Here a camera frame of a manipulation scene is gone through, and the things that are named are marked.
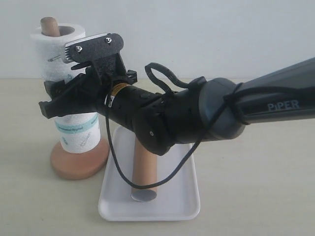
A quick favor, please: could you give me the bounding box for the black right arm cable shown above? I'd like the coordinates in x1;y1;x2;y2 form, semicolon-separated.
104;62;249;190

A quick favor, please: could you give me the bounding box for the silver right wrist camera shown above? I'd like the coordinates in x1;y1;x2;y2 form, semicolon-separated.
62;33;112;63

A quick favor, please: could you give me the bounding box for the printed white paper towel roll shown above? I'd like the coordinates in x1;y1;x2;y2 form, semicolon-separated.
31;23;100;153

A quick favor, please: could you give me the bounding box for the brown cardboard tube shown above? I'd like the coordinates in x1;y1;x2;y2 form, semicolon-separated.
131;138;157;203

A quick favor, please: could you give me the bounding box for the white rectangular plastic tray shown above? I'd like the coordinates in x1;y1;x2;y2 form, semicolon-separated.
98;126;200;221

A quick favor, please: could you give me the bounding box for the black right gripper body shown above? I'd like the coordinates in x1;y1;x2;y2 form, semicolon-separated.
65;33;138;118

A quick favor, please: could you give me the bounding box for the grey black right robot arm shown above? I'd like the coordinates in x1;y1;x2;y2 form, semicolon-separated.
39;33;315;155

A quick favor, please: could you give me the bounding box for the wooden paper towel holder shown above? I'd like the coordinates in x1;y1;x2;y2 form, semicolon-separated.
40;17;109;179

